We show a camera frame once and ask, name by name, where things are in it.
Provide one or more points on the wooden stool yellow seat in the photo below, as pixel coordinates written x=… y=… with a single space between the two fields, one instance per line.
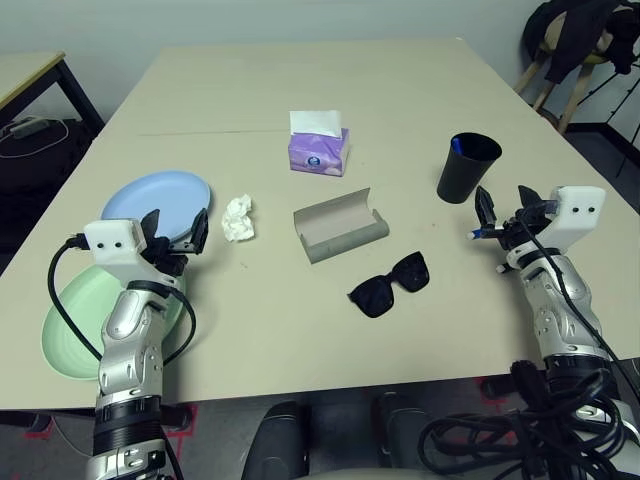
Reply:
x=580 y=90

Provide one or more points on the black sunglasses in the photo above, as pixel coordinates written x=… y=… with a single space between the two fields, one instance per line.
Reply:
x=412 y=272

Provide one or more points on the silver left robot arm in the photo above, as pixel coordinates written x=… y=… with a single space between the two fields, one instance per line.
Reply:
x=130 y=330

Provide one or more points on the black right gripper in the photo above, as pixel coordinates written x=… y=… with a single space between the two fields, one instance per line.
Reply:
x=522 y=227

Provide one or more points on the blue capped marker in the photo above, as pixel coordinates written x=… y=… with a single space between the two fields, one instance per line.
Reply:
x=456 y=145

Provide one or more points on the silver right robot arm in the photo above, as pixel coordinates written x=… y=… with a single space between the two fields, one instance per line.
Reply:
x=550 y=310

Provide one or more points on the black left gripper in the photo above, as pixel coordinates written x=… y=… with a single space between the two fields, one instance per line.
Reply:
x=167 y=257

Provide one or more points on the black robot right leg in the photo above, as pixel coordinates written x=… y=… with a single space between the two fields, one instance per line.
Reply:
x=400 y=430

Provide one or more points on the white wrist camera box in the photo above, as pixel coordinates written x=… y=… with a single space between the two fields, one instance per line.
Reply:
x=112 y=235
x=575 y=210

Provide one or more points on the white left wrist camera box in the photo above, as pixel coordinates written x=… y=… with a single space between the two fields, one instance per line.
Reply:
x=112 y=235

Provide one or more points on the beige side table black frame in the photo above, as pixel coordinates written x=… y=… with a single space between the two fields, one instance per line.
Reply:
x=30 y=67

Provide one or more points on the black cup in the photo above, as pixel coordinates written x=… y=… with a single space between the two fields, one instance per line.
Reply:
x=460 y=180

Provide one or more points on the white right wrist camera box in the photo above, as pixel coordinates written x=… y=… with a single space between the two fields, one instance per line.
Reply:
x=575 y=210

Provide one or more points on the white tissue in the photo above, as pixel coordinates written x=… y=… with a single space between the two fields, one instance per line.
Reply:
x=237 y=220

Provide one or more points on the blue plate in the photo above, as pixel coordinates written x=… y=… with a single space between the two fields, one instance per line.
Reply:
x=155 y=195

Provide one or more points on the black low platform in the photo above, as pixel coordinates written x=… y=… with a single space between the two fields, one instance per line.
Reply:
x=30 y=200
x=610 y=145

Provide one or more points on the black robot left leg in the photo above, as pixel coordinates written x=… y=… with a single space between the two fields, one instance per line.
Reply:
x=277 y=440

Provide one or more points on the purple tissue pack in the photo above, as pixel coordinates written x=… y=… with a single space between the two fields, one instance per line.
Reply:
x=315 y=150

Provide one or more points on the green plate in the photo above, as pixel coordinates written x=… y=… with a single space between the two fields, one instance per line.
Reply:
x=75 y=320

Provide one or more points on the white pen black band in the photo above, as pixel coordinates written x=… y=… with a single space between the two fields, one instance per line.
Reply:
x=500 y=269

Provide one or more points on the black tripod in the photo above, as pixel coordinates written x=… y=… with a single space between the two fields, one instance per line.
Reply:
x=612 y=80

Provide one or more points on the black robot leg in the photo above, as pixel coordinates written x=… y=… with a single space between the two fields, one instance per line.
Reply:
x=400 y=430
x=277 y=440

